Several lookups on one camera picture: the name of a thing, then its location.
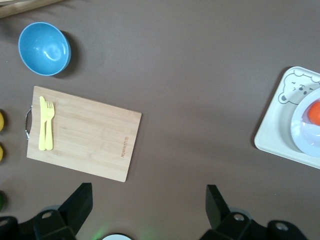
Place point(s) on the yellow plastic fork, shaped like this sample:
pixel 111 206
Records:
pixel 49 130

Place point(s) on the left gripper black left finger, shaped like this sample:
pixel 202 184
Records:
pixel 60 222

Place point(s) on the wooden mug rack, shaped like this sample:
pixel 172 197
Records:
pixel 22 7

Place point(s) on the blue bowl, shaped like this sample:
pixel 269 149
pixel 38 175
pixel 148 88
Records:
pixel 43 48

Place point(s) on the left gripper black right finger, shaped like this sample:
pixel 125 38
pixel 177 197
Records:
pixel 232 222

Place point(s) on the brown table mat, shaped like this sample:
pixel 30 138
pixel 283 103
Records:
pixel 187 87

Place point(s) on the white round plate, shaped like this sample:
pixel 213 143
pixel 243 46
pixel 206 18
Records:
pixel 303 140

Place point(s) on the yellow lemon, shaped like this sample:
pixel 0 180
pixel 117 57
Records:
pixel 1 121
pixel 1 153

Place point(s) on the cream bear print tray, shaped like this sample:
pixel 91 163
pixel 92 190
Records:
pixel 272 135

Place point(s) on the yellow plastic knife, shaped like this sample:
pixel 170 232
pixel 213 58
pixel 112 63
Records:
pixel 42 120

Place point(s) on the orange mandarin fruit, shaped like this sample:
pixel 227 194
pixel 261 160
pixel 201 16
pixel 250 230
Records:
pixel 315 113

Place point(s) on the bamboo cutting board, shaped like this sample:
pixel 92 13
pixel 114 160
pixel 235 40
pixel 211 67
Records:
pixel 87 140

